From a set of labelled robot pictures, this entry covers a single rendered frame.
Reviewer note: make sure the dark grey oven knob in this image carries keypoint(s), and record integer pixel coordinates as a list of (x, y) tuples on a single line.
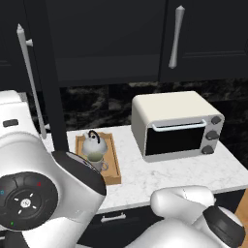
[(212, 134), (207, 149), (216, 120)]

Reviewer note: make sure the wooden tray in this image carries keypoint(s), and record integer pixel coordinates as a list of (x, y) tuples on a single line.
[(112, 161)]

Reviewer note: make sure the cream toaster oven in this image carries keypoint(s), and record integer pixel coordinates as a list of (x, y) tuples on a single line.
[(168, 106)]

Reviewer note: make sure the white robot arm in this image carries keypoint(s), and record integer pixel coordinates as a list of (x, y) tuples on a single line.
[(48, 155)]

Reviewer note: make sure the black open cabinet door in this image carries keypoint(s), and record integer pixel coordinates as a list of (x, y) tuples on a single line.
[(48, 80)]

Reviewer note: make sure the white mug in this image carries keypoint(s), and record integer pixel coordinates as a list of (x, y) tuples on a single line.
[(97, 161)]

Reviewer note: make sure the black drawer front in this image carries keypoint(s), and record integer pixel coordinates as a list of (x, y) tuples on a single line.
[(129, 229)]

